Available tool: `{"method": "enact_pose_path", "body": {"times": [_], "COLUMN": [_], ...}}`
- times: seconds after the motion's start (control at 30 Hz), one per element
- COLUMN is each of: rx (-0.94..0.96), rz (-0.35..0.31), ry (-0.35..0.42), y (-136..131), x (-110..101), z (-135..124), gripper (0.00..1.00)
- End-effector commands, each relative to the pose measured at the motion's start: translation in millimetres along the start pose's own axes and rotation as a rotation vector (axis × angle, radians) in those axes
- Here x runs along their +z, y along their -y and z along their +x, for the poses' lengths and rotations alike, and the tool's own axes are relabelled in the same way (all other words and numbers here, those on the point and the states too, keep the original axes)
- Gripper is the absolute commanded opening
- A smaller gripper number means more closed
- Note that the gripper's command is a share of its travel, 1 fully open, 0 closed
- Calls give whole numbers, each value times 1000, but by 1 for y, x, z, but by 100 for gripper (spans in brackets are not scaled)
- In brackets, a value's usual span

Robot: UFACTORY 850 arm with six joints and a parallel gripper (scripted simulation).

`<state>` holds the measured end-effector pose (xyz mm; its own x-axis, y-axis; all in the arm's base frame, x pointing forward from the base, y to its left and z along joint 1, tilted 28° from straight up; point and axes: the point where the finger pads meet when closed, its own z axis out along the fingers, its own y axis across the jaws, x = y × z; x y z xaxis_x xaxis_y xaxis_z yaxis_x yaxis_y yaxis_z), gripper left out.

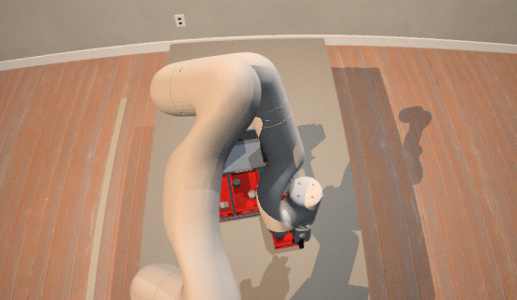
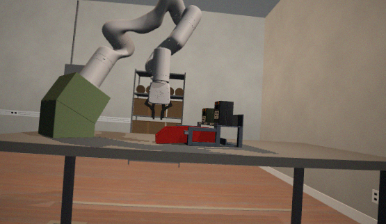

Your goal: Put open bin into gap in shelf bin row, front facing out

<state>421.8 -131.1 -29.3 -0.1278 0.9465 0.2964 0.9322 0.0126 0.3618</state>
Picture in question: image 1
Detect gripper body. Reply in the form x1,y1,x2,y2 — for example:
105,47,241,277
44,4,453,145
292,225,311,243

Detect red open-front bin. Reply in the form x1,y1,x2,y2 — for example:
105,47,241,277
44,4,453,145
220,175,234,219
272,194,299,249
230,170,259,215

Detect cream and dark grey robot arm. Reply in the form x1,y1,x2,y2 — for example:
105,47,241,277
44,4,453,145
129,52,322,300

